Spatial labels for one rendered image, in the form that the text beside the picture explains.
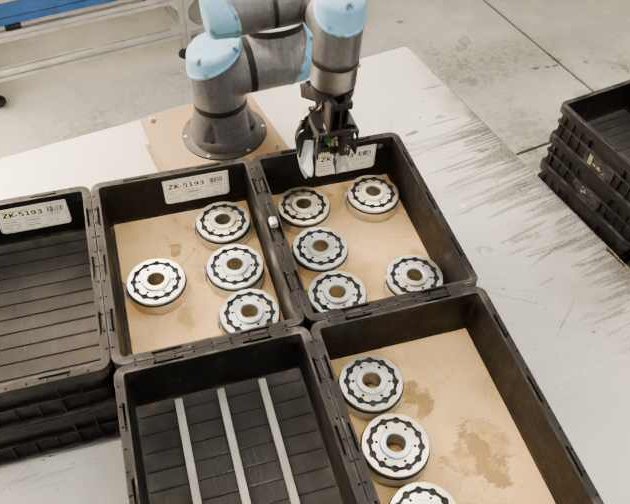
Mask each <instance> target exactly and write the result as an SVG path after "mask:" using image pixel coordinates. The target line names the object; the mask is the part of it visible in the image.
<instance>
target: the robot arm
mask: <svg viewBox="0 0 630 504"><path fill-rule="evenodd" d="M199 6H200V12H201V17H202V20H203V24H204V28H205V30H206V32H204V33H202V34H200V35H199V36H197V37H196V38H195V39H193V40H192V42H191V43H190V44H189V45H188V47H187V50H186V71H187V74H188V77H189V82H190V88H191V94H192V99H193V105H194V109H193V114H192V119H191V124H190V133H191V138H192V141H193V142H194V144H195V145H196V146H197V147H199V148H200V149H202V150H204V151H207V152H211V153H218V154H224V153H232V152H236V151H239V150H241V149H244V148H245V147H247V146H249V145H250V144H251V143H252V142H253V141H254V140H255V138H256V137H257V134H258V124H257V119H256V117H255V115H254V113H253V111H252V109H251V107H250V105H249V103H248V101H247V94H249V93H254V92H259V91H263V90H268V89H272V88H277V87H281V86H286V85H289V86H290V85H294V84H295V83H298V82H302V81H305V80H307V79H308V78H309V77H310V80H307V81H306V82H305V83H301V84H300V92H301V97H302V98H305V99H308V100H311V101H314V102H315V105H314V106H309V107H308V110H307V111H306V112H304V113H303V114H304V116H305V117H304V120H300V123H299V126H298V128H297V130H296V132H295V145H296V151H297V156H298V161H299V166H300V169H301V172H302V174H303V176H304V177H305V179H307V178H308V176H309V177H312V175H313V154H314V155H315V158H316V160H318V157H319V154H320V153H322V154H324V153H326V152H329V154H333V155H334V158H333V166H334V170H335V173H336V174H338V173H339V172H340V170H341V169H342V167H343V165H344V166H345V168H346V169H347V170H348V171H350V163H349V160H348V157H347V155H350V150H351V149H352V151H353V153H354V154H356V151H357V144H358V137H359V129H358V127H357V125H356V123H355V121H354V119H353V117H352V115H351V113H350V111H349V110H350V109H353V100H352V99H351V97H352V96H353V95H354V90H355V85H356V82H357V74H358V68H360V67H361V63H360V62H359V60H360V53H361V45H362V37H363V30H364V26H365V23H366V12H365V11H366V0H199ZM304 23H305V24H304ZM243 35H247V36H243ZM240 36H242V37H240ZM354 133H355V135H356V140H355V145H354V143H353V139H354ZM312 136H313V137H312ZM316 148H317V150H316Z"/></svg>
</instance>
